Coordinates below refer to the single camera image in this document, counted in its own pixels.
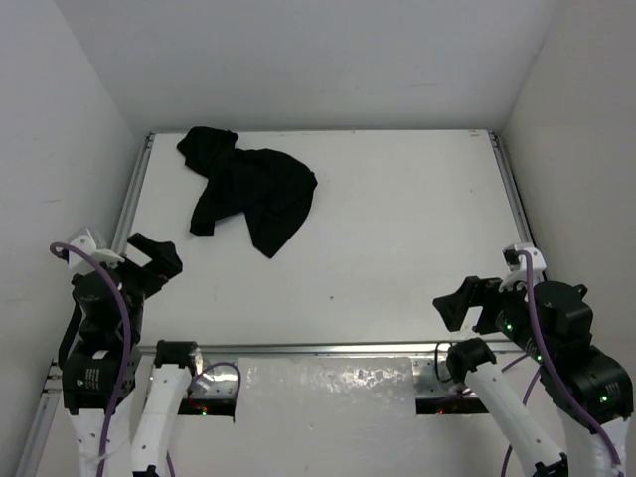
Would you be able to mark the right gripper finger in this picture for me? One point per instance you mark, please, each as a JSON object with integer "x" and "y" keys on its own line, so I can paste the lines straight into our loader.
{"x": 474, "y": 289}
{"x": 454, "y": 307}

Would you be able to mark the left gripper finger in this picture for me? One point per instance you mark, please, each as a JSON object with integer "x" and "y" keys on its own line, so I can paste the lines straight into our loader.
{"x": 151, "y": 249}
{"x": 165, "y": 261}

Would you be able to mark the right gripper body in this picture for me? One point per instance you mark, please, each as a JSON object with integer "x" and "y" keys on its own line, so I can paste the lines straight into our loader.
{"x": 505, "y": 310}

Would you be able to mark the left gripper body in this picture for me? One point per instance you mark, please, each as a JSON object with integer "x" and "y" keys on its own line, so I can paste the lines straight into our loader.
{"x": 144, "y": 271}

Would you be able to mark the black t-shirt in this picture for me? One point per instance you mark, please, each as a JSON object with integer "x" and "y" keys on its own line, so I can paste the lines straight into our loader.
{"x": 273, "y": 190}

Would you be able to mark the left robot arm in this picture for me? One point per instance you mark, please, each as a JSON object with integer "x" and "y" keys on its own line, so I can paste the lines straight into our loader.
{"x": 99, "y": 358}

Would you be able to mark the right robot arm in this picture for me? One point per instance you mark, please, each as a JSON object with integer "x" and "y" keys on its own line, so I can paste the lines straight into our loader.
{"x": 551, "y": 323}

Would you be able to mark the white front cover panel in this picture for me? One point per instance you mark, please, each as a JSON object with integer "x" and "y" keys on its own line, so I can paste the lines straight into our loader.
{"x": 274, "y": 433}

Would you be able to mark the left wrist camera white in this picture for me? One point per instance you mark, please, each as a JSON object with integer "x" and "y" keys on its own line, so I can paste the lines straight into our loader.
{"x": 91, "y": 242}

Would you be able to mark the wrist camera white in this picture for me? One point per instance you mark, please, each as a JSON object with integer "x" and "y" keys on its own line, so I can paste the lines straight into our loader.
{"x": 91, "y": 242}
{"x": 526, "y": 264}

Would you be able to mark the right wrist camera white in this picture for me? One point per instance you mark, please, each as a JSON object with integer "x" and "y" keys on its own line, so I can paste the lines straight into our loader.
{"x": 526, "y": 264}

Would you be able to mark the right aluminium frame rail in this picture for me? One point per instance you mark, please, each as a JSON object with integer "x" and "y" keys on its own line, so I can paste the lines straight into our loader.
{"x": 511, "y": 188}

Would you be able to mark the aluminium frame rail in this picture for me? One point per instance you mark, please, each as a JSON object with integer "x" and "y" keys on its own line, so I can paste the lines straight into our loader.
{"x": 51, "y": 393}
{"x": 511, "y": 188}

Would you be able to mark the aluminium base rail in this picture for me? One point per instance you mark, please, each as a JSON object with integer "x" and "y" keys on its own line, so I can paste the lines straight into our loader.
{"x": 414, "y": 372}

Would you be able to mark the left aluminium frame rail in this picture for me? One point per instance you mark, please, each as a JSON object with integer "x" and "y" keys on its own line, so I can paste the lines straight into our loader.
{"x": 51, "y": 393}

